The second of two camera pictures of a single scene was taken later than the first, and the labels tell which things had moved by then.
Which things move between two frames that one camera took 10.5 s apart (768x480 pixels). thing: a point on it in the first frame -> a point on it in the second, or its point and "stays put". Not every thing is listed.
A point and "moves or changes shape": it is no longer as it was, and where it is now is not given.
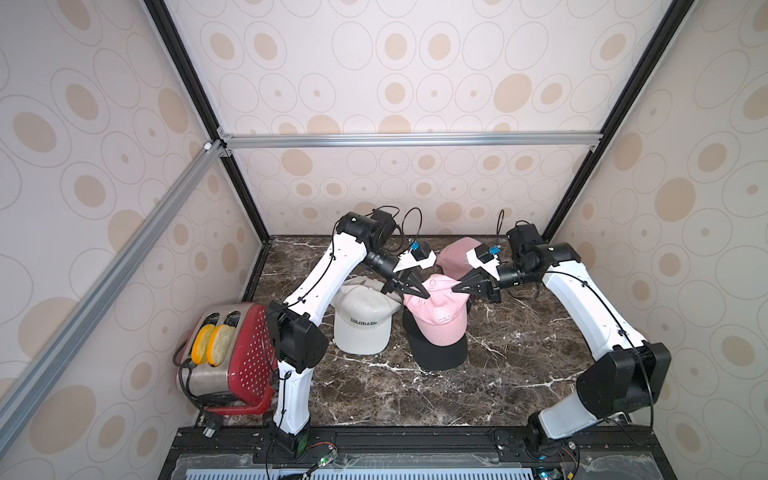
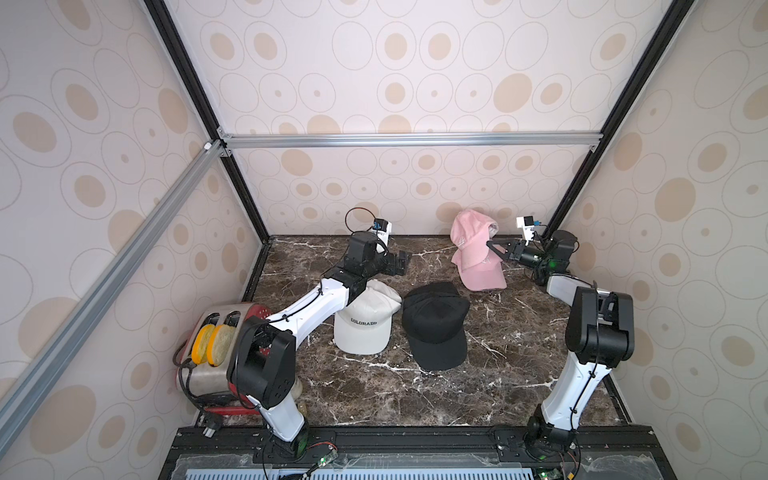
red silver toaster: [228, 362] stays put
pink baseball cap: [441, 318] -> [470, 233]
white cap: [363, 315] stays put
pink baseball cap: [452, 258] moves or changes shape
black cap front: [429, 354] stays put
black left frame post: [184, 64] stays put
